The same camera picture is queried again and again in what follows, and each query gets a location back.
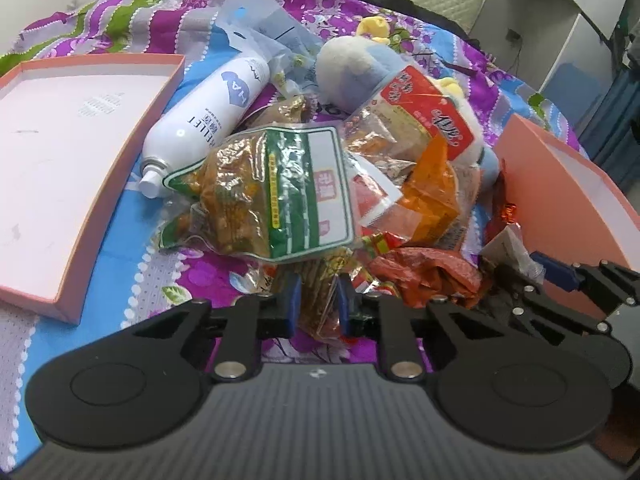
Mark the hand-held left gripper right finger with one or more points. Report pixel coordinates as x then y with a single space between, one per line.
345 305

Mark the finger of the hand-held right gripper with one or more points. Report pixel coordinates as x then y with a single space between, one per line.
520 285
552 270

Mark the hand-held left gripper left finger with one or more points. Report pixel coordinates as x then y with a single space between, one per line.
291 305

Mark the gold snack packet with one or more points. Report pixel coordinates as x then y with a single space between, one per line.
320 300

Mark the white snack wrapper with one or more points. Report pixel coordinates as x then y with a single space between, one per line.
510 247

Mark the pink cardboard box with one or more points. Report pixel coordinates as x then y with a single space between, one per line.
550 195

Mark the red foil candy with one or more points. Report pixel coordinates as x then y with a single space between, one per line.
506 211

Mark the red white snack packet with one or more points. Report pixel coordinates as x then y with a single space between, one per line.
370 195

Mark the green label snack bag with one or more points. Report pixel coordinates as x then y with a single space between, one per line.
295 185

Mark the orange snack packet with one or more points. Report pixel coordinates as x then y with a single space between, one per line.
430 195

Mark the red label snack bag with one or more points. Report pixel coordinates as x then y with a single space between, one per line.
425 105

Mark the dark blue cloth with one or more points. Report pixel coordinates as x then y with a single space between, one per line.
615 125

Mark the blue chair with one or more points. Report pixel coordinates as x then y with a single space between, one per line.
575 95

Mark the brown foil snack packet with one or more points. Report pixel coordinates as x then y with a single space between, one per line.
280 110

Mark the white spray bottle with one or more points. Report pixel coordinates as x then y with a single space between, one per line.
200 125

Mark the white blue plush toy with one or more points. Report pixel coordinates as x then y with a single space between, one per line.
350 67

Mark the white cabinet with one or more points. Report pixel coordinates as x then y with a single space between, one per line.
550 10

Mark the pink box lid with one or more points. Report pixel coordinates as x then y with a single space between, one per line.
50 160

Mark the clear plastic bag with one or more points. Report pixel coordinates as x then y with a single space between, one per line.
260 25

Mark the purple floral blanket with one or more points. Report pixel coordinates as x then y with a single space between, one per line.
115 35

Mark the black wall socket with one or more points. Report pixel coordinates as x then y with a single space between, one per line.
513 35

